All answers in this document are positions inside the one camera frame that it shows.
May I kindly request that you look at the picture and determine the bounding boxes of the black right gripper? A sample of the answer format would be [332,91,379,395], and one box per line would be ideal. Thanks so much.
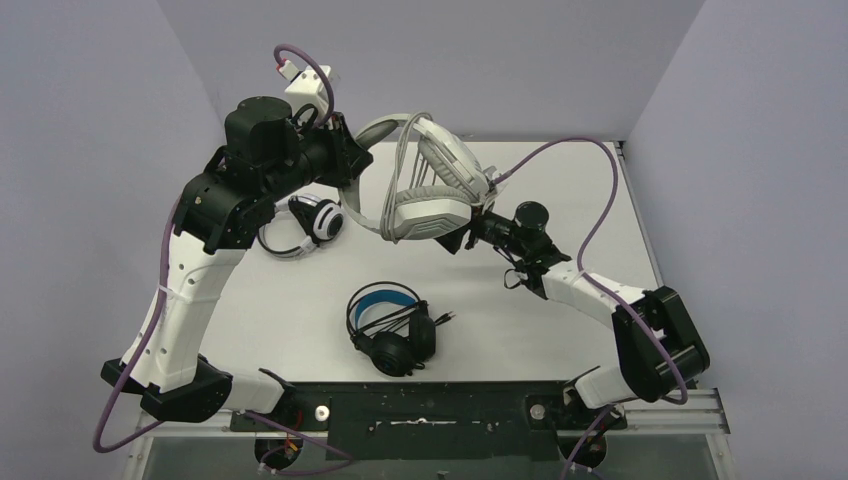
[426,189,529,258]

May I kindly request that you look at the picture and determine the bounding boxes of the grey white headphones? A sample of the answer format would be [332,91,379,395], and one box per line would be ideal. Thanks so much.
[338,112,498,243]

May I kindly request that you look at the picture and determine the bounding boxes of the white and black headphones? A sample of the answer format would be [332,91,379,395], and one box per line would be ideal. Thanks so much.
[257,193,345,259]

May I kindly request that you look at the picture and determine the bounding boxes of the black headphone cable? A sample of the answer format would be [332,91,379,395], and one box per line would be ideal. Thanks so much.
[357,301,458,342]

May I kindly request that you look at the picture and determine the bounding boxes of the black headphones with blue band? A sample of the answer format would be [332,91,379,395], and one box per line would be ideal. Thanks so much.
[345,281,440,378]

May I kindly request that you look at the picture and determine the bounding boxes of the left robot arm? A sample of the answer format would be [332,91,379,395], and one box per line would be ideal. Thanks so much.
[101,96,372,427]

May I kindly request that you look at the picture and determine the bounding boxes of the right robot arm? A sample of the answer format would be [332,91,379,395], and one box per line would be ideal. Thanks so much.
[437,201,711,427]

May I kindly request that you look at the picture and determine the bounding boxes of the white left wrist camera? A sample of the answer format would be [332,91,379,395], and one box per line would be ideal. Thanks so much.
[277,59,330,124]

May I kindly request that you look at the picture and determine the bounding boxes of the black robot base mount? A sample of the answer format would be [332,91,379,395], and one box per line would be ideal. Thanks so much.
[268,381,598,461]

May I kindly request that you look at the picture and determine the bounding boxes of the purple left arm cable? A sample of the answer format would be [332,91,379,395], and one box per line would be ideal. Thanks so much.
[91,43,356,478]

